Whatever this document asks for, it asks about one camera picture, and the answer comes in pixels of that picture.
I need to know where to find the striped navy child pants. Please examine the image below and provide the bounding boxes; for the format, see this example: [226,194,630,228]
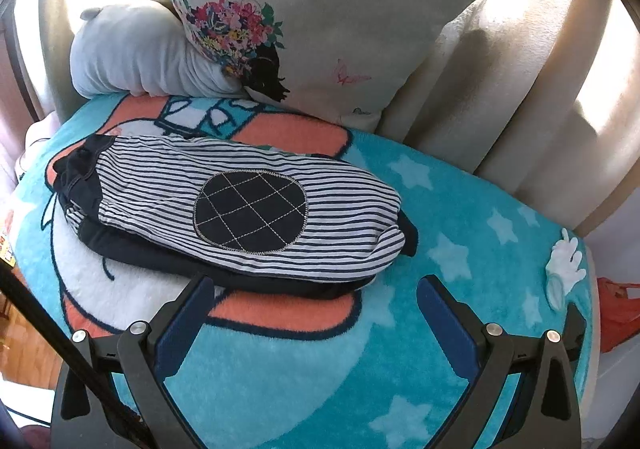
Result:
[52,135,419,299]

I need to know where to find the teal cartoon fleece blanket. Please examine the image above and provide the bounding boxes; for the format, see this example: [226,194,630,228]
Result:
[1,94,584,448]

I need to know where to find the red plastic bag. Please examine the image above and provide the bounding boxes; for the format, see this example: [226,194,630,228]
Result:
[598,278,640,353]

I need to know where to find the light grey plush cushion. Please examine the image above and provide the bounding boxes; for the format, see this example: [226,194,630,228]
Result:
[70,1,246,98]

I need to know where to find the beige floral print pillow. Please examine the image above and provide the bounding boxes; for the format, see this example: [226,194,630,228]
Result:
[172,0,476,131]

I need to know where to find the black cable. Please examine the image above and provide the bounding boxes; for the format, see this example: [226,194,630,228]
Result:
[0,257,158,449]

